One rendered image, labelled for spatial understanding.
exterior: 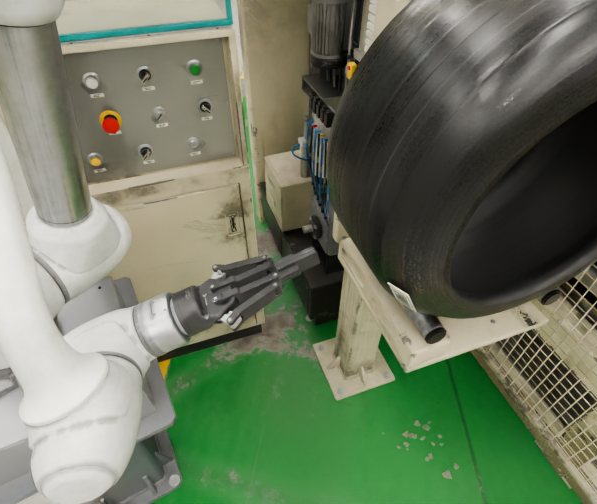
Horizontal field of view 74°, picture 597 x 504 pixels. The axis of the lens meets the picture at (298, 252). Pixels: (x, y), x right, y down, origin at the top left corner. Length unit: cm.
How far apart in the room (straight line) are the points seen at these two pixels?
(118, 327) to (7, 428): 41
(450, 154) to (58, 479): 55
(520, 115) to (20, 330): 58
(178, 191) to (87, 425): 82
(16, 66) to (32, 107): 6
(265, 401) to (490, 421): 88
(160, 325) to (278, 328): 128
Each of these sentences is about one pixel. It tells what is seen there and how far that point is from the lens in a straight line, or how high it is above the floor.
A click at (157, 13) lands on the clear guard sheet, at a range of 106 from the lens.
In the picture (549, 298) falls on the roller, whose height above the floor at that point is 91.
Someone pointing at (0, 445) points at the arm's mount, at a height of 78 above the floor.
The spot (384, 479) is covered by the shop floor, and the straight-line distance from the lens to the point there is 164.
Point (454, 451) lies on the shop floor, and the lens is 173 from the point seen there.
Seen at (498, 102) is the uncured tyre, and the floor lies 137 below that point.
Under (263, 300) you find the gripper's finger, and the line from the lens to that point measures 62.
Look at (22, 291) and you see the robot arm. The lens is 52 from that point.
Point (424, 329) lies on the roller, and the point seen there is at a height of 91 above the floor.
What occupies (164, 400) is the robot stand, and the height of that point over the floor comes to 65.
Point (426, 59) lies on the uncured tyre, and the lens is 56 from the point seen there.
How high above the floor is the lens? 156
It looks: 45 degrees down
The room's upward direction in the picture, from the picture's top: straight up
